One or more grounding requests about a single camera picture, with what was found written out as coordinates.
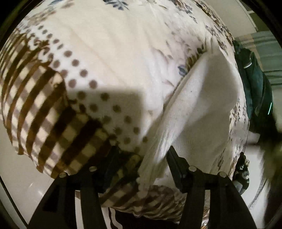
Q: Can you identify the white floral fleece blanket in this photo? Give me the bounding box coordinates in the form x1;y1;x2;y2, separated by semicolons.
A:
1;1;249;222

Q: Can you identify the dark green garment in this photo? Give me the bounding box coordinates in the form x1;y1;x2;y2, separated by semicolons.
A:
233;41;275;134

